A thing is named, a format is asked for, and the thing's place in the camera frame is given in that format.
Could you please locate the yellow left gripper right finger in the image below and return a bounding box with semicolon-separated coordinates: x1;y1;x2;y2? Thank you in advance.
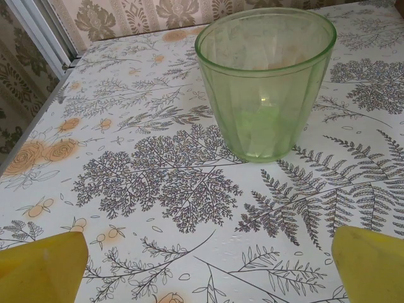
330;225;404;303

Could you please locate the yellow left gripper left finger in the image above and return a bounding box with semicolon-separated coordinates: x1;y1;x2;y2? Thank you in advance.
0;231;90;303

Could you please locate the green plastic cup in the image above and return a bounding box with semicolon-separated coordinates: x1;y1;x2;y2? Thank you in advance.
194;13;337;163

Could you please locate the aluminium frame post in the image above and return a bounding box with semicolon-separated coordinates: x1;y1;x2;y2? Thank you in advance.
4;0;80;72

